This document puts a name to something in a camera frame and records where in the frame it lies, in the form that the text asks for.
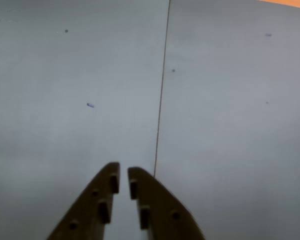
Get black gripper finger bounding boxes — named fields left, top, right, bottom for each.
left=46, top=161, right=121, bottom=240
left=127, top=166, right=207, bottom=240

